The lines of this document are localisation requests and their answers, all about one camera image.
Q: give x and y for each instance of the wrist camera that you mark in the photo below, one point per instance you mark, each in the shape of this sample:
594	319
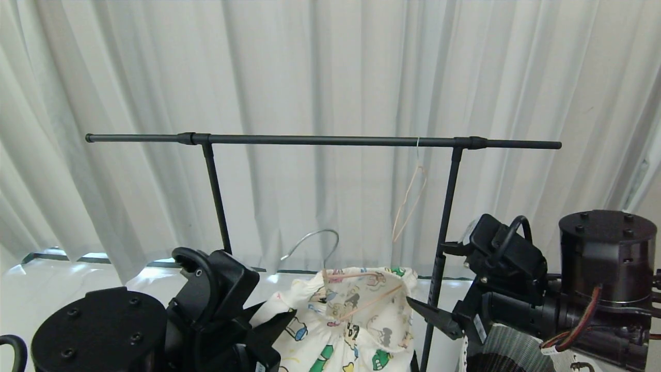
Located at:
232	279
506	263

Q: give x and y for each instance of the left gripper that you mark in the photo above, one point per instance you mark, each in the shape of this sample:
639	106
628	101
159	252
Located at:
222	351

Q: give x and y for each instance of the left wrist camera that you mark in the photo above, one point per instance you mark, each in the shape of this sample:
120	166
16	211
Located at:
232	279

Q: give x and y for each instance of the black clothes rack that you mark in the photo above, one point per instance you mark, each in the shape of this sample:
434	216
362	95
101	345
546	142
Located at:
330	140

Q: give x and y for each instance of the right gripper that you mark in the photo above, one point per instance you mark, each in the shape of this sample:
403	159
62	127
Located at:
516	315

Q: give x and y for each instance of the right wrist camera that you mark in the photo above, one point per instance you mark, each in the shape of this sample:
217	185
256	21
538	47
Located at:
506	263

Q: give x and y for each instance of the white laundry basket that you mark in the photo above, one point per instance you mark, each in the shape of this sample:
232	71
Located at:
511	351

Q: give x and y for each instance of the cream printed garment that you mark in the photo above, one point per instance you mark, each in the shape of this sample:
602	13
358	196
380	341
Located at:
372	341

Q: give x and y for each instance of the white curtain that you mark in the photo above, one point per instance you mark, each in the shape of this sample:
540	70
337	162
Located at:
330	67

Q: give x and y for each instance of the pink clothes hanger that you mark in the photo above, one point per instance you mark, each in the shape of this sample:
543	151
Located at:
410	209
361	306

